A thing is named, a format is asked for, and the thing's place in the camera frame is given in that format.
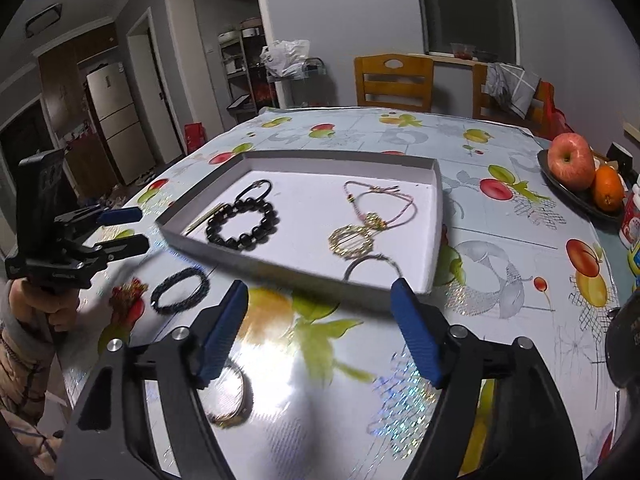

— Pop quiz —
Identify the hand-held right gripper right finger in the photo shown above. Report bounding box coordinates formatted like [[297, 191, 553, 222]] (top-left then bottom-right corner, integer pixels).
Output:
[[391, 278, 583, 480]]

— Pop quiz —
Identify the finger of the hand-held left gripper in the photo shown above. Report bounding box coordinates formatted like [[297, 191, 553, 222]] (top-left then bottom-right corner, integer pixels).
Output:
[[96, 233, 150, 261], [97, 207, 143, 227]]

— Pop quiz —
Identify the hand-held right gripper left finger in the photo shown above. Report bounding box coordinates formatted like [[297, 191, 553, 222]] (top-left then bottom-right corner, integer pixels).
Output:
[[54, 280, 249, 480]]

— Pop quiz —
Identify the red bead gold jewelry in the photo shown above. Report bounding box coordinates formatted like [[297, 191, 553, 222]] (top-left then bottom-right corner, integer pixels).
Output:
[[112, 279, 150, 327]]

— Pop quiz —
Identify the dark braided bracelet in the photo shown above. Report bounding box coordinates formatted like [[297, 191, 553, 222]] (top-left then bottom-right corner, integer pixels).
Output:
[[150, 266, 210, 315]]

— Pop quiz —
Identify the gold bangle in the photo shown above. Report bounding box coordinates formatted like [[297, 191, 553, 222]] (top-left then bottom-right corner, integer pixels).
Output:
[[204, 361, 254, 429]]

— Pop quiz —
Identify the pearl hair clip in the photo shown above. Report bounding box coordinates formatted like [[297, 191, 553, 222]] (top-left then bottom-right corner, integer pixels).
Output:
[[185, 203, 226, 235]]

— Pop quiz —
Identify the thin silver bangle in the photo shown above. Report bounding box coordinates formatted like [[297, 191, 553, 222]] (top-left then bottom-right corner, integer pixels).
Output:
[[343, 253, 404, 284]]

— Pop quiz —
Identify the large black bead bracelet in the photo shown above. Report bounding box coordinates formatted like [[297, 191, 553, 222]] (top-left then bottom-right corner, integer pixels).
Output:
[[205, 198, 280, 250]]

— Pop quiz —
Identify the gold ring brooch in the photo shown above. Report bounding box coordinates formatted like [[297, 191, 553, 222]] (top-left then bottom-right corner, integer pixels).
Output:
[[328, 224, 384, 259]]

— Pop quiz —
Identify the black hair tie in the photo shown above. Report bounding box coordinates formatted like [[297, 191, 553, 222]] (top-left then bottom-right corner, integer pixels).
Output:
[[234, 179, 274, 206]]

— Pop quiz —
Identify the pink cord bracelet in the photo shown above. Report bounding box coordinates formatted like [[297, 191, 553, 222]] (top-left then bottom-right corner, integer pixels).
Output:
[[343, 179, 419, 227]]

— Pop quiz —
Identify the shallow grey cardboard box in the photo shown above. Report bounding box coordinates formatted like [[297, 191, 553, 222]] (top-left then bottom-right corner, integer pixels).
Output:
[[154, 149, 444, 295]]

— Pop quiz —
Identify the person's left forearm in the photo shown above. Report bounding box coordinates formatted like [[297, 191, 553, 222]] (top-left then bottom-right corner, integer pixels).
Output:
[[0, 280, 65, 463]]

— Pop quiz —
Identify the person's left hand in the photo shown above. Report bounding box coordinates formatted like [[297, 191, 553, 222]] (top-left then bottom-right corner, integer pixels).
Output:
[[7, 277, 80, 334]]

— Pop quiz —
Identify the silver refrigerator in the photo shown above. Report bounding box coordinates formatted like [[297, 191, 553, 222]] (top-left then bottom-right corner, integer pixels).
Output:
[[84, 61, 157, 187]]

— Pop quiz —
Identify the red box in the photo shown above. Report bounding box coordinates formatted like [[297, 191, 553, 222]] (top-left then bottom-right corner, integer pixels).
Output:
[[183, 123, 209, 155]]

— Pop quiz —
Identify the fruit print tablecloth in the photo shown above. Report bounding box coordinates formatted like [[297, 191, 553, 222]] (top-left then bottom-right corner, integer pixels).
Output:
[[50, 105, 640, 480]]

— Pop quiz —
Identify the ceiling light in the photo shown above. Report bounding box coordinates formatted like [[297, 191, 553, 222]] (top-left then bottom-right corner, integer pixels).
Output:
[[24, 3, 64, 37]]

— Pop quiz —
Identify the metal storage shelf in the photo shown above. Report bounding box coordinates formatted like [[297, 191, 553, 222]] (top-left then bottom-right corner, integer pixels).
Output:
[[218, 19, 277, 117]]

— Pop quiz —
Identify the black fruit plate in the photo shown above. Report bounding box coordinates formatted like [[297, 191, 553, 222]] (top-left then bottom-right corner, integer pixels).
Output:
[[537, 148, 627, 224]]

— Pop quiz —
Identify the white plastic bag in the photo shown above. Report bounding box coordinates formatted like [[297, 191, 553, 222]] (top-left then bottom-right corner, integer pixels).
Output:
[[259, 39, 312, 81]]

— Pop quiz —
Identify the red apple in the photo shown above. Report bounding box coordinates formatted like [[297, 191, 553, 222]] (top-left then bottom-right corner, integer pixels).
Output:
[[547, 132, 596, 191]]

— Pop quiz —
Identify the orange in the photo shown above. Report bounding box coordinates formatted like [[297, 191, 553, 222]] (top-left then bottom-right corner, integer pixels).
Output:
[[593, 164, 626, 212]]

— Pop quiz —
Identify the wooden chair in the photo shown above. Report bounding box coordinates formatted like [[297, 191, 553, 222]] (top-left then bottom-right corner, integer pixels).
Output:
[[353, 53, 435, 112], [472, 62, 557, 137]]

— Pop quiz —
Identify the red bag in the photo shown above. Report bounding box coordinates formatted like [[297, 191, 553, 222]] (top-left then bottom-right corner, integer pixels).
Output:
[[542, 82, 577, 141]]

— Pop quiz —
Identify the grey checked cloth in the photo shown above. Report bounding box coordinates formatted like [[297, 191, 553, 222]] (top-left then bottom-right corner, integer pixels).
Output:
[[483, 62, 542, 120]]

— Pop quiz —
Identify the window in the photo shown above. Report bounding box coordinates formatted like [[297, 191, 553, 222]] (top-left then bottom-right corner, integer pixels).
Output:
[[413, 0, 522, 59]]

